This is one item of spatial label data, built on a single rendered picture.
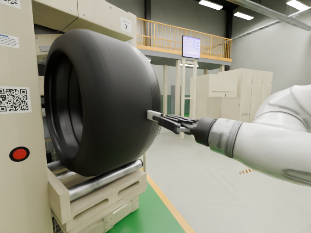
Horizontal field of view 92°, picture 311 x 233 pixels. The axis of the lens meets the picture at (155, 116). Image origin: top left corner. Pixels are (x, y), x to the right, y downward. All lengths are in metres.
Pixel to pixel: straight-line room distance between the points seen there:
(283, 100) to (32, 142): 0.70
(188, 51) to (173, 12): 8.18
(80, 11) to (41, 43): 0.26
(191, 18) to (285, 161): 13.10
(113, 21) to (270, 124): 0.99
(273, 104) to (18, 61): 0.69
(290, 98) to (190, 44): 4.31
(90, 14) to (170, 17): 11.37
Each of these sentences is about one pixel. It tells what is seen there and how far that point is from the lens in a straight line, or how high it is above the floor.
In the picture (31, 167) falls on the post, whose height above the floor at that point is 1.01.
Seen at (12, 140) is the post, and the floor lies 1.10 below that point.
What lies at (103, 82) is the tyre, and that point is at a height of 1.27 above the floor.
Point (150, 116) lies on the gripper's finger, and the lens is 0.52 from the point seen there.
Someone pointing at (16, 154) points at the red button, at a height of 1.06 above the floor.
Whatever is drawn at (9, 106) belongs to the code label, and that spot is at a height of 1.20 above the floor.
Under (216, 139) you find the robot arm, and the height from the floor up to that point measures 1.13.
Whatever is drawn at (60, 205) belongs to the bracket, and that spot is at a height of 0.92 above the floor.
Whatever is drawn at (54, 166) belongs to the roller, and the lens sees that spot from 0.87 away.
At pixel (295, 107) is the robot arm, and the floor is 1.21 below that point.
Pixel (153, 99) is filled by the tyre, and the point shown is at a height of 1.22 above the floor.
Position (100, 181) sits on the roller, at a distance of 0.66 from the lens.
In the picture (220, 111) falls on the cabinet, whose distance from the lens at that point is 4.93.
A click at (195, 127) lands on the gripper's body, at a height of 1.15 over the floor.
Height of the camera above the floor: 1.23
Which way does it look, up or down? 7 degrees down
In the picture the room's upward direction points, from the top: straight up
